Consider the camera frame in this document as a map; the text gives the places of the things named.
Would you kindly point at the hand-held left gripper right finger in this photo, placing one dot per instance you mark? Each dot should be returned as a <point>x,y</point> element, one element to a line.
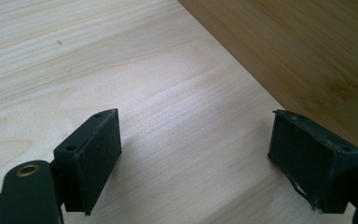
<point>310,161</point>

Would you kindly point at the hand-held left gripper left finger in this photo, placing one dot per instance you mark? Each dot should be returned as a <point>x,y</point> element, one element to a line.
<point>88,158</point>

